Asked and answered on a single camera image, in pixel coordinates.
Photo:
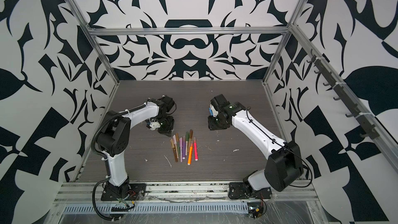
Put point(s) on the gold cap green pen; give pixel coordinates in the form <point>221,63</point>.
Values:
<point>178,145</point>

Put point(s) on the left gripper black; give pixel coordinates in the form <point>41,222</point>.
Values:
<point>168,130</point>

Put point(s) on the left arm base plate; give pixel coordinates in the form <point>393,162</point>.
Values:
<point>124,192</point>

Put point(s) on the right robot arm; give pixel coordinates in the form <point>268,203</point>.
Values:
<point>284,163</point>

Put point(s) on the small circuit board right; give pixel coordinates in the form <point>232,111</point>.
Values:
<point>256,209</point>

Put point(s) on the aluminium front rail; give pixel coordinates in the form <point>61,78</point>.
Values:
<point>184,191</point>

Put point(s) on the white slotted cable duct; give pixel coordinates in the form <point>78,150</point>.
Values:
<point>176,208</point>

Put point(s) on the orange highlighter pen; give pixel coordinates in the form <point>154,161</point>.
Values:
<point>190,150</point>

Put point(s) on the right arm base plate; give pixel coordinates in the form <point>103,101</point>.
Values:
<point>248,190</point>

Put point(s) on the tan cap brown pen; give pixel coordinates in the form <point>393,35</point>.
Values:
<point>173,150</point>

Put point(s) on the wall hook rail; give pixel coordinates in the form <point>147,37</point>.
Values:
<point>345,94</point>

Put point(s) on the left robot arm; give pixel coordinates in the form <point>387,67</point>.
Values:
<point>112,137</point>

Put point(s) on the blue highlighter pen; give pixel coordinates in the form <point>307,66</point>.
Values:
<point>211,111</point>

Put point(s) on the purple highlighter pen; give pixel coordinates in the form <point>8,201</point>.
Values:
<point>183,147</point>

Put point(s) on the brown cap beige pen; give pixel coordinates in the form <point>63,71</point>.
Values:
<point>190,137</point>

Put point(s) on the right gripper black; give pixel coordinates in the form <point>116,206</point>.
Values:
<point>211,125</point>

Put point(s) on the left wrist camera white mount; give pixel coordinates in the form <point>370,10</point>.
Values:
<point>153,124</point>

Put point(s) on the pink highlighter pen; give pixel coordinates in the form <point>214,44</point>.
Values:
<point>195,148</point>

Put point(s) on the pink slim pen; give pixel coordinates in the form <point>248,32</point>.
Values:
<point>181,149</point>

